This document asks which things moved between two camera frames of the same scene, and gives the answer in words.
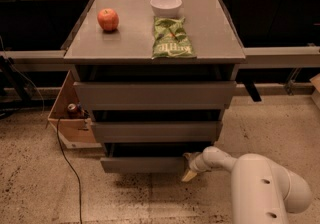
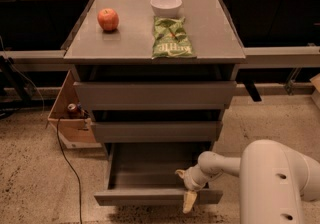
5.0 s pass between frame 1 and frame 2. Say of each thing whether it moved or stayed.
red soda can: stayed
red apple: stayed
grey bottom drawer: moved
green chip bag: stayed
